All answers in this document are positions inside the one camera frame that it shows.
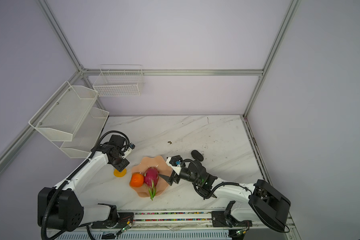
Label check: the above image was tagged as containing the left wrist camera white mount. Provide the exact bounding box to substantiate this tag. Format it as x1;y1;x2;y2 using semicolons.
121;143;135;159

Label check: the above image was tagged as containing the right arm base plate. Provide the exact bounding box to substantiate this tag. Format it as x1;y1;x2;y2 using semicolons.
211;211;253;228

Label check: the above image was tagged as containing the white wire basket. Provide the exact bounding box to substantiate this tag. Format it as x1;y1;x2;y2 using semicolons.
93;65;145;97

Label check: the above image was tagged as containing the aluminium mounting rail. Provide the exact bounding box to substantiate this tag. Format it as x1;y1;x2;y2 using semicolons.
58;210;300;240

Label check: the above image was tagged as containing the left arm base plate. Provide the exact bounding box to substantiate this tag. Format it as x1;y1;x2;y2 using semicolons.
91;212;135;229

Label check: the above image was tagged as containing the pink scalloped fruit bowl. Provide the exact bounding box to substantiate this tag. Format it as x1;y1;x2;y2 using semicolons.
129;156;172;200

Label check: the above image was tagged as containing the upper white mesh shelf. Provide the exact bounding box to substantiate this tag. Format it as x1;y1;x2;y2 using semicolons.
29;82;99;142

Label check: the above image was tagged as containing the lower white mesh shelf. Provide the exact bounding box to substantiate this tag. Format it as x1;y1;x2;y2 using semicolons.
53;108;109;159

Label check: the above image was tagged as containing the yellow fake fruit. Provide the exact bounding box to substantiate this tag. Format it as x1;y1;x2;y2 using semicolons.
114;169;127;178

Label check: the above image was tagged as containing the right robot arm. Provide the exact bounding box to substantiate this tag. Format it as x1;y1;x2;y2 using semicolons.
159;156;291;233

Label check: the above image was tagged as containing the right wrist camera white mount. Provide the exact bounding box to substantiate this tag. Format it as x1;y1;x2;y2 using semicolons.
166;155;183;175

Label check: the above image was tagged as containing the orange fake fruit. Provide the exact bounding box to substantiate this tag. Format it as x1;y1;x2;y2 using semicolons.
129;173;145;188

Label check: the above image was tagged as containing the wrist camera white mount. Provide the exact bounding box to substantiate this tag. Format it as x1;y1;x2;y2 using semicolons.
166;155;183;175
121;143;135;159

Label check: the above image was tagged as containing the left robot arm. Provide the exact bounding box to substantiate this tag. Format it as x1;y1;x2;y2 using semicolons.
38;131;135;232

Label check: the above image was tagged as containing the pink fake dragon fruit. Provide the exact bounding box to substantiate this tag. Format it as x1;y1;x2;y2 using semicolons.
144;167;159;200

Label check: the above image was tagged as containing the white mesh shelf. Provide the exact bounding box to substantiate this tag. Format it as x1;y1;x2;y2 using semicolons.
53;108;109;159
29;82;99;142

